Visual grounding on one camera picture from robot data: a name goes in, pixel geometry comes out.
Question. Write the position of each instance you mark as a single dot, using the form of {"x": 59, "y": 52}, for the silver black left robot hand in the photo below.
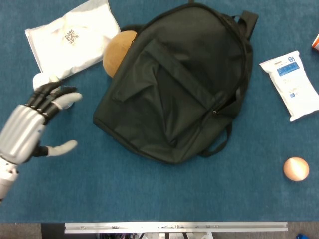
{"x": 23, "y": 124}

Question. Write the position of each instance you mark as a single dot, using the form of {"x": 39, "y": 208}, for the black backpack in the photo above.
{"x": 174, "y": 87}

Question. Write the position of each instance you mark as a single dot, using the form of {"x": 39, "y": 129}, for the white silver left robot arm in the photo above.
{"x": 6, "y": 179}

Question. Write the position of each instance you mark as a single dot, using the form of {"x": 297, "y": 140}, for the white plastic bag QR code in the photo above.
{"x": 72, "y": 49}

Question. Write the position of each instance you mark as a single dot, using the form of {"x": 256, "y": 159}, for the large brown cork dome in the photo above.
{"x": 115, "y": 54}

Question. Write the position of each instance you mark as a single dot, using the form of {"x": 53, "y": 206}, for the blue table cloth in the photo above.
{"x": 149, "y": 194}

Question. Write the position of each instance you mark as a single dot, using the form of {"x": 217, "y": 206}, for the white wet wipes pack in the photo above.
{"x": 291, "y": 84}

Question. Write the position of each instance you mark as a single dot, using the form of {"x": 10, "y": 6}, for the small wooden dome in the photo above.
{"x": 296, "y": 169}

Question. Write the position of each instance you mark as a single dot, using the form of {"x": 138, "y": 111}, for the blue object on floor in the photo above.
{"x": 302, "y": 236}

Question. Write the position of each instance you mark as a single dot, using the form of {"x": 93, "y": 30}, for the red orange box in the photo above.
{"x": 316, "y": 44}

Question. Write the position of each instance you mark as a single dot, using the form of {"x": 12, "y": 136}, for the aluminium rail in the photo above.
{"x": 174, "y": 227}

